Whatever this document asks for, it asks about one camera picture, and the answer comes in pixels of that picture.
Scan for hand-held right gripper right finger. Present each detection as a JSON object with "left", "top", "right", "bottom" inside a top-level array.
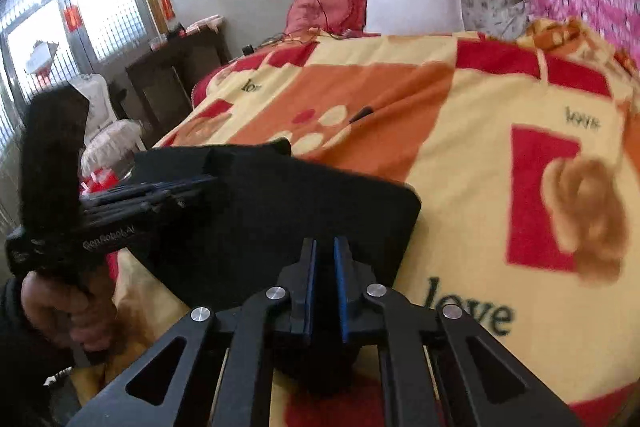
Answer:
[{"left": 334, "top": 236, "right": 583, "bottom": 427}]

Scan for white chair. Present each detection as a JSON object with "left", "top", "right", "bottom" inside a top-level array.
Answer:
[{"left": 70, "top": 74, "right": 146, "bottom": 178}]

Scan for black pants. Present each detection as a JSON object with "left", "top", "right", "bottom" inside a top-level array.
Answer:
[{"left": 120, "top": 138, "right": 422, "bottom": 395}]

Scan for pale pink cloth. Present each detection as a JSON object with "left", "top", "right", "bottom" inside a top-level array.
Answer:
[{"left": 185, "top": 14, "right": 224, "bottom": 34}]

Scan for thin dark cable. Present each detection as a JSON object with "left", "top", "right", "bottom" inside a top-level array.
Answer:
[{"left": 270, "top": 0, "right": 352, "bottom": 46}]

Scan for dark wooden desk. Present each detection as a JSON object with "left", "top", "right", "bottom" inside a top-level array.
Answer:
[{"left": 125, "top": 27, "right": 232, "bottom": 132}]

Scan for white pillow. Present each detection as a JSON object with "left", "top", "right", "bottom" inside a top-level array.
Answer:
[{"left": 356, "top": 0, "right": 466, "bottom": 36}]

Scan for red round cushion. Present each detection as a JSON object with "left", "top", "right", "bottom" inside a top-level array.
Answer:
[{"left": 285, "top": 0, "right": 368, "bottom": 38}]

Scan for orange yellow red printed blanket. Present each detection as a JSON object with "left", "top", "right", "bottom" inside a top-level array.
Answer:
[{"left": 75, "top": 19, "right": 640, "bottom": 427}]

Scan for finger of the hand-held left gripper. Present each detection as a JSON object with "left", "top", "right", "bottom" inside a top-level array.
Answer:
[
  {"left": 82, "top": 196, "right": 202, "bottom": 222},
  {"left": 82, "top": 174, "right": 217, "bottom": 202}
]

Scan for white paper decoration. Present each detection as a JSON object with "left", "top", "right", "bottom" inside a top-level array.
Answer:
[{"left": 25, "top": 39, "right": 59, "bottom": 76}]

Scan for person's left forearm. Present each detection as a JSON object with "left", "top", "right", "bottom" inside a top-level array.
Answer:
[{"left": 0, "top": 279, "right": 76, "bottom": 427}]

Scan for red bag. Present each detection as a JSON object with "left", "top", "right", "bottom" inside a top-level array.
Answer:
[{"left": 80, "top": 166, "right": 132, "bottom": 196}]

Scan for person's left hand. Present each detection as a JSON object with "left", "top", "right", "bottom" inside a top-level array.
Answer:
[{"left": 20, "top": 269, "right": 119, "bottom": 358}]

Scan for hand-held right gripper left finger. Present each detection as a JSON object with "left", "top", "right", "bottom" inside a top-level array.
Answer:
[{"left": 67, "top": 237, "right": 318, "bottom": 427}]

